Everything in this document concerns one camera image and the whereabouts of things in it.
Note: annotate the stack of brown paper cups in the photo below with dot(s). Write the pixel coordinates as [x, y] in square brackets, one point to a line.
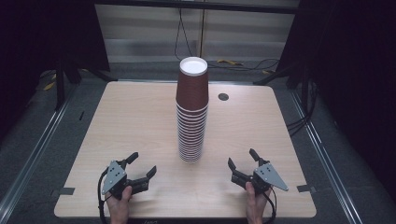
[192, 93]

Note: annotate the black overhead beam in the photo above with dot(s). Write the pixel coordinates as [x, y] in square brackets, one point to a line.
[193, 6]

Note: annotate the metal floor rail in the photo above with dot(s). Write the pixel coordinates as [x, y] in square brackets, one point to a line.
[37, 149]
[323, 155]

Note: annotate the black metal stand leg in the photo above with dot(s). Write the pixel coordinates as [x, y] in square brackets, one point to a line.
[274, 76]

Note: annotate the black metal stand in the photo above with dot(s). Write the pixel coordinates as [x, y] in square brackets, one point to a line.
[60, 87]

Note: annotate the yellow floor tape strip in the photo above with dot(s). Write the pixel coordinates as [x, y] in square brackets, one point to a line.
[49, 86]
[229, 62]

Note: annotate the person's right hand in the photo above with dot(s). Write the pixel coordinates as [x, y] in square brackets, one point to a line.
[255, 207]

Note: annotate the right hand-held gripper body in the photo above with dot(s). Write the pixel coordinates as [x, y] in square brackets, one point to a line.
[267, 175]

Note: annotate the dark curtain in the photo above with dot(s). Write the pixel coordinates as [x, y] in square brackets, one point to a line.
[46, 34]
[351, 77]

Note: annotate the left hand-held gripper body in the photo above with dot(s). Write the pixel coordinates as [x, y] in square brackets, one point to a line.
[114, 178]

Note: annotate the grey tape piece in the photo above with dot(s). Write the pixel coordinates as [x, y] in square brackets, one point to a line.
[305, 188]

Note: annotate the round dark table grommet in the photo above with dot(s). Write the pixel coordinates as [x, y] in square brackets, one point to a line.
[223, 96]

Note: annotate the person's left hand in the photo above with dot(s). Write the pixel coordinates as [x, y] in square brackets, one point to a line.
[120, 208]

